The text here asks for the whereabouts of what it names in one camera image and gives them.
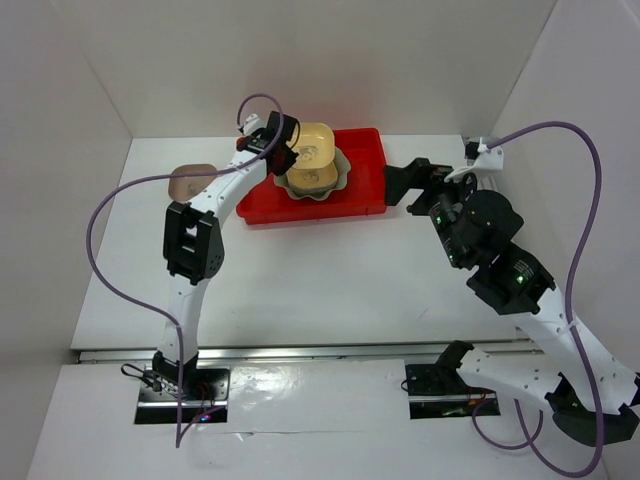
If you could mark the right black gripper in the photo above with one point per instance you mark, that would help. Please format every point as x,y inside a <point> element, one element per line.
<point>419,173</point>

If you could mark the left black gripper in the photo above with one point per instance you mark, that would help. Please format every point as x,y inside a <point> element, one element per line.
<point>289,161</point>

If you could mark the large green scalloped bowl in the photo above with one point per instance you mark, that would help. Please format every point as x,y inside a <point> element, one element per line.
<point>343,167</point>

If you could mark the yellow square panda plate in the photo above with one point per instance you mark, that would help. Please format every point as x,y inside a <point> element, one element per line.
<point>312,181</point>

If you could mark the pink square panda plate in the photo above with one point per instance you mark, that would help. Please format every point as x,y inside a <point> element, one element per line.
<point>189,180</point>

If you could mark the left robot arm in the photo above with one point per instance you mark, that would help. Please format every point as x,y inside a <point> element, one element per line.
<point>193,244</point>

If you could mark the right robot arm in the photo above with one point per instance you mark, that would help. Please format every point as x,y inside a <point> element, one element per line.
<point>589,394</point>

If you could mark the red plastic bin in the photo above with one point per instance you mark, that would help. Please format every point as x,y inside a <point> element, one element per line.
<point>363,194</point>

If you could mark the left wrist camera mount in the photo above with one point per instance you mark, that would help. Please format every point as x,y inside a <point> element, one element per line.
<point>251,124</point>

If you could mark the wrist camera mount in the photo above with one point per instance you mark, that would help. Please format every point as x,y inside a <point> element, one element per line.
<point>481,159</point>
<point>251,124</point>

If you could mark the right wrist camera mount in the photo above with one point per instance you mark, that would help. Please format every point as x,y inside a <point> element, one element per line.
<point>481,159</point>

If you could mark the aluminium mounting rail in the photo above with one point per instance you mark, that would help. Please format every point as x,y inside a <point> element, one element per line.
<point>279,353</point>

